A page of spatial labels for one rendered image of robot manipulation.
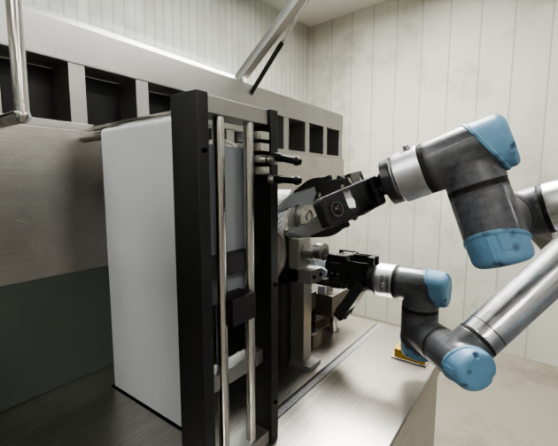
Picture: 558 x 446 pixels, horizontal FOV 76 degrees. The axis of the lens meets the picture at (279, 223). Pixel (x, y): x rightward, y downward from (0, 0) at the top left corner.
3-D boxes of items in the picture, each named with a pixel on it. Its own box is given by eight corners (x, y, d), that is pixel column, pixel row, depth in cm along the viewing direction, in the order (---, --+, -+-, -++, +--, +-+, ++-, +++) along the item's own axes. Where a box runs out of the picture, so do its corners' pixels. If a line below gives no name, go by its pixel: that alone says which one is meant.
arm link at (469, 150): (525, 166, 42) (500, 101, 43) (430, 197, 48) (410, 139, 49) (523, 173, 48) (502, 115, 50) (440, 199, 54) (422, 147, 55)
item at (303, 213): (319, 206, 88) (313, 235, 87) (312, 205, 89) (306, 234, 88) (304, 196, 82) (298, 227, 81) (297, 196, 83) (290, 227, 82)
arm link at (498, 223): (547, 249, 49) (519, 175, 51) (534, 263, 41) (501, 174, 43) (486, 261, 55) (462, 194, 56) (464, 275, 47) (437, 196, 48)
